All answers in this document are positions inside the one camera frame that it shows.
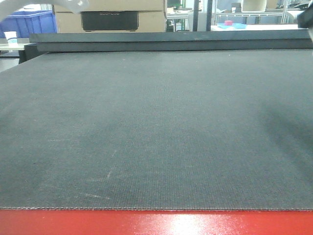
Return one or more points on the small red block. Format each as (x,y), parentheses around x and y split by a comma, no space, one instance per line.
(228,23)

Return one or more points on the dark grey table mat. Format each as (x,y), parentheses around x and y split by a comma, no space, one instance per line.
(210,130)

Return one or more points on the blue crate in background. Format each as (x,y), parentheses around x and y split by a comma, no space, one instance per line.
(25,23)

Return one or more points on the light blue tray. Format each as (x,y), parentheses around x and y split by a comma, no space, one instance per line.
(233,26)

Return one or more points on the black pole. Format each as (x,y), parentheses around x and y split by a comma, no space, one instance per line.
(195,15)

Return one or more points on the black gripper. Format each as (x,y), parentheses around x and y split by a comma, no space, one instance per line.
(305,19)

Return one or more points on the white paper cup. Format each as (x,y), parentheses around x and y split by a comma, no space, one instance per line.
(11,37)

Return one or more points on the black foam board stack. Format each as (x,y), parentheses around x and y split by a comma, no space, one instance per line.
(166,41)

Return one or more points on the cardboard box with black window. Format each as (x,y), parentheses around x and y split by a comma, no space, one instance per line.
(114,16)

